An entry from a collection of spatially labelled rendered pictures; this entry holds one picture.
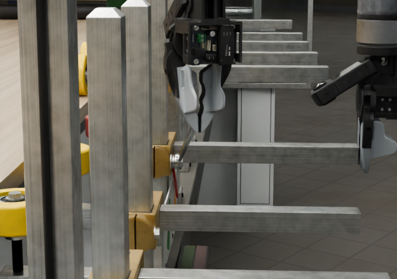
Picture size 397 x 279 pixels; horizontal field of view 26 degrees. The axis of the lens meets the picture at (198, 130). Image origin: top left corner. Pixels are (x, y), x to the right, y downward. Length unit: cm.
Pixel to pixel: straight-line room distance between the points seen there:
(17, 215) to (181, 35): 33
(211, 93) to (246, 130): 260
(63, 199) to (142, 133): 51
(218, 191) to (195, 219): 273
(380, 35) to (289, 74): 32
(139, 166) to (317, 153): 39
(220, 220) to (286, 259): 225
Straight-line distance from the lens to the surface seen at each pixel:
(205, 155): 143
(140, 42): 111
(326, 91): 140
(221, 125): 385
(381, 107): 142
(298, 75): 166
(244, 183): 378
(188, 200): 169
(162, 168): 137
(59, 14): 60
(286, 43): 216
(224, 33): 107
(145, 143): 113
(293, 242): 364
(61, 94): 61
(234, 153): 143
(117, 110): 87
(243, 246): 357
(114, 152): 88
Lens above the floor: 117
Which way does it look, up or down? 11 degrees down
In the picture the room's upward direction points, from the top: straight up
